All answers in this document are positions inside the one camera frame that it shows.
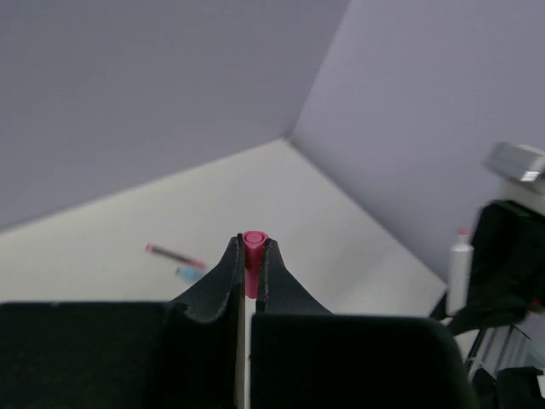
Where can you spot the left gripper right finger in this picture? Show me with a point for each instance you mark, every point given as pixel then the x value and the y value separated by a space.
pixel 304 356

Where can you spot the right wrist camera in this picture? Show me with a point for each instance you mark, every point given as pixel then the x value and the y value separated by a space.
pixel 519 163

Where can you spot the light blue highlighter pen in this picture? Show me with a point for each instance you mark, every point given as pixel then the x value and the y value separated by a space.
pixel 189 274

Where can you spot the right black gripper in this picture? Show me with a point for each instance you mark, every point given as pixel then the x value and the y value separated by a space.
pixel 507 273

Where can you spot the dark red pen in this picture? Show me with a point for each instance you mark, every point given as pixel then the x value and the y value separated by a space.
pixel 161 251

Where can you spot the white pen pink tip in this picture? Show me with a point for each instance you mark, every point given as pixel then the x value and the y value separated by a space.
pixel 461 256

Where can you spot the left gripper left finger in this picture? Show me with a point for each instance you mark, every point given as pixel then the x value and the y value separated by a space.
pixel 184 353

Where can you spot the pink pen cap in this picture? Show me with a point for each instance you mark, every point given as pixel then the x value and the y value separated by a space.
pixel 254 243

